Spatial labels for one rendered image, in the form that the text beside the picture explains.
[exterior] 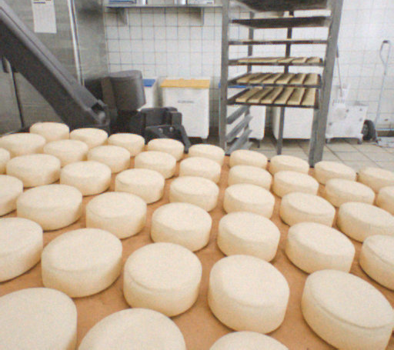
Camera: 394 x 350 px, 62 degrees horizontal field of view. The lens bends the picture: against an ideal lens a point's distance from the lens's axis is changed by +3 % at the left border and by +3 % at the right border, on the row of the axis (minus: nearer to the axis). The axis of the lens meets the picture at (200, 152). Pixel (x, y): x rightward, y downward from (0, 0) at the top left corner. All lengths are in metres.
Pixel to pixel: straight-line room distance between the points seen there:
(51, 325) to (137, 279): 0.05
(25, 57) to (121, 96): 0.17
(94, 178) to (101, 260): 0.13
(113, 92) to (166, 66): 3.73
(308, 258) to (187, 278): 0.10
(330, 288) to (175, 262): 0.10
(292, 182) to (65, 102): 0.41
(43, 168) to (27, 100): 3.60
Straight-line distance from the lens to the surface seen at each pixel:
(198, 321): 0.22
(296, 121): 3.79
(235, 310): 0.21
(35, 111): 3.95
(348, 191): 0.39
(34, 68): 0.63
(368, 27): 4.58
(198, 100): 3.66
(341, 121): 4.15
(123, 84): 0.58
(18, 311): 0.21
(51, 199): 0.30
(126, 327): 0.19
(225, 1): 1.55
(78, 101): 0.61
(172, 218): 0.27
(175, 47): 4.30
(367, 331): 0.23
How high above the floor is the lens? 1.12
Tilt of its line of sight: 18 degrees down
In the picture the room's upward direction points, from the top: straight up
